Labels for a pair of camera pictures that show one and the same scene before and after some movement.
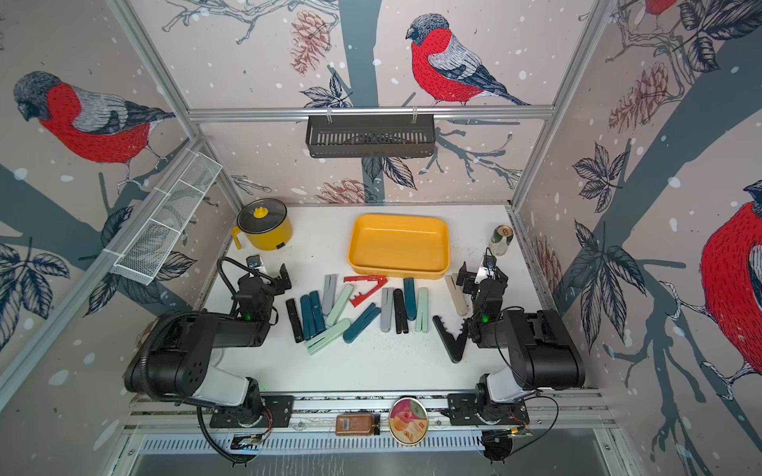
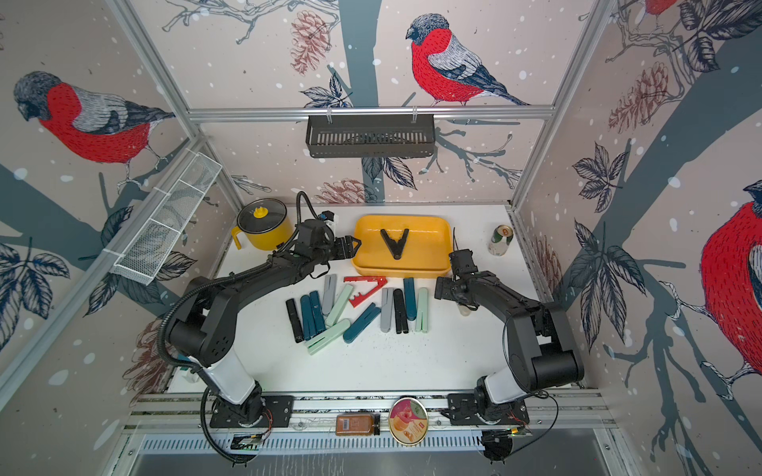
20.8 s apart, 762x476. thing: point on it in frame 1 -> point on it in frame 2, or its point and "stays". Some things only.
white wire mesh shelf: x=147 y=252 stays
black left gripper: x=285 y=280 -> x=350 y=253
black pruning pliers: x=453 y=346 -> x=396 y=247
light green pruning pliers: x=422 y=321 stays
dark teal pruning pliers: x=410 y=298 stays
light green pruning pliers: x=338 y=305 stays
